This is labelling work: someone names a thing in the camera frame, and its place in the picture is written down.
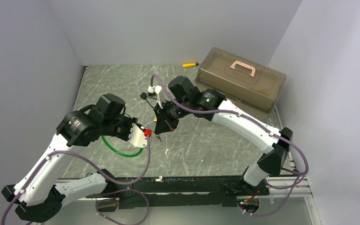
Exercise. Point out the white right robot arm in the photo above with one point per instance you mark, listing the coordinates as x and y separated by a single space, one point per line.
181 98

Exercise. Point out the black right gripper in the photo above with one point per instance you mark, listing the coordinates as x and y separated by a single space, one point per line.
164 123

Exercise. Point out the translucent brown toolbox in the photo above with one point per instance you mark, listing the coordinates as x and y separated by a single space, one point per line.
251 86

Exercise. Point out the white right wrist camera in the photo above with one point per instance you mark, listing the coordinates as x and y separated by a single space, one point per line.
157 91

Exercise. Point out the yellow screwdriver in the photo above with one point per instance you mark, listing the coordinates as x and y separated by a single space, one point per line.
190 65

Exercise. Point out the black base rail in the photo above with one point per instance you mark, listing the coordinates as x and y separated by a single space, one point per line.
226 191

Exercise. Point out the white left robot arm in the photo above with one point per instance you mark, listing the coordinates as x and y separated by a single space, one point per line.
38 196

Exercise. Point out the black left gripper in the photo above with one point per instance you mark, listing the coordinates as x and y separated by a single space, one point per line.
130 121

